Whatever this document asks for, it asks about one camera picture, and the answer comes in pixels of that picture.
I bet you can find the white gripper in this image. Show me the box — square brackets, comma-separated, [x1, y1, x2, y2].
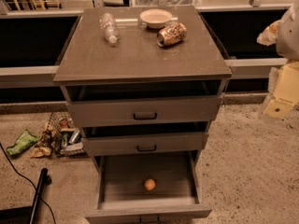
[257, 21, 299, 119]

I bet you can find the orange fruit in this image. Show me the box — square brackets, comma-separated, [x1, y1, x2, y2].
[144, 178, 156, 191]

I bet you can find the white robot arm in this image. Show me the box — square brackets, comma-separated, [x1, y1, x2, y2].
[257, 2, 299, 119]

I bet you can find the grey drawer cabinet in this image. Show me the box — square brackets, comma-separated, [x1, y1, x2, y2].
[52, 5, 233, 224]

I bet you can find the grey top drawer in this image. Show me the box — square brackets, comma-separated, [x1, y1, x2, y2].
[65, 79, 222, 128]

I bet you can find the grey drawer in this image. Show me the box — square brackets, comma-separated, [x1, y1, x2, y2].
[86, 151, 211, 224]
[65, 79, 222, 128]
[82, 121, 208, 156]

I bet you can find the grey bottom drawer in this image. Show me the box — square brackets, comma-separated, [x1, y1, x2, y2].
[86, 151, 211, 224]

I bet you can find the grey middle drawer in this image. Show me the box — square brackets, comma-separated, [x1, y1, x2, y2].
[82, 121, 208, 156]

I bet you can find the crushed brown soda can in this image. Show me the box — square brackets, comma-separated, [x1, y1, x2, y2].
[157, 22, 187, 47]

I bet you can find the white paper bowl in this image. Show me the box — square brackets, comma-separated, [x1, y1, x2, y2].
[139, 9, 172, 29]

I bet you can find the clear plastic water bottle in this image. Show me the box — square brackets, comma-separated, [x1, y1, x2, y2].
[100, 13, 120, 45]

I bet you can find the crumpled yellow wrapper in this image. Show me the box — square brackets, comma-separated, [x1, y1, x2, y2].
[31, 147, 51, 158]

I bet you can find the green snack bag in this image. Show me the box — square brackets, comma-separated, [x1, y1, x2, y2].
[6, 129, 39, 157]

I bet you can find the wire basket with trash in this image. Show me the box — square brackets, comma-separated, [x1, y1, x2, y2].
[46, 112, 86, 157]

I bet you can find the black cable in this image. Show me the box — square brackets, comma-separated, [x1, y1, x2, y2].
[0, 143, 57, 224]

